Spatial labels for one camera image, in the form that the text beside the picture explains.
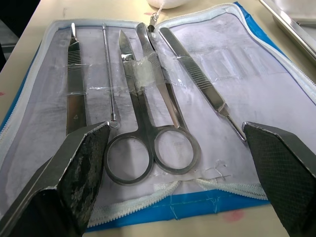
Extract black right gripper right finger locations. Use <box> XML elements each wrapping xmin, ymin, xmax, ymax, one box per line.
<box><xmin>242</xmin><ymin>120</ymin><xmax>316</xmax><ymax>237</ymax></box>

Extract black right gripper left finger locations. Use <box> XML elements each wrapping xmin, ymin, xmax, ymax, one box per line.
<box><xmin>0</xmin><ymin>121</ymin><xmax>111</xmax><ymax>237</ymax></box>

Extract blue zippered instrument pack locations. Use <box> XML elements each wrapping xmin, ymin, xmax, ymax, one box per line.
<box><xmin>0</xmin><ymin>1</ymin><xmax>316</xmax><ymax>233</ymax></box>

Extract metal surgical scissors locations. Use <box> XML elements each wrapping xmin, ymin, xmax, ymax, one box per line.
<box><xmin>103</xmin><ymin>29</ymin><xmax>201</xmax><ymax>185</ymax></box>

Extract rectangular metal tray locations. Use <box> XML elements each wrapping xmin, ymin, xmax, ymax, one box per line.
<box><xmin>258</xmin><ymin>0</ymin><xmax>316</xmax><ymax>59</ymax></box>

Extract thin metal needle probe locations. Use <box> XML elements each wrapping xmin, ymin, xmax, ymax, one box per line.
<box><xmin>102</xmin><ymin>22</ymin><xmax>119</xmax><ymax>128</ymax></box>

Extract straight ribbed metal tweezers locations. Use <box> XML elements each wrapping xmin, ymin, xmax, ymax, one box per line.
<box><xmin>135</xmin><ymin>22</ymin><xmax>188</xmax><ymax>129</ymax></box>

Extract white fluffy zipper tassel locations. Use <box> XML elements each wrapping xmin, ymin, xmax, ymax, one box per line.
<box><xmin>152</xmin><ymin>0</ymin><xmax>190</xmax><ymax>20</ymax></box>

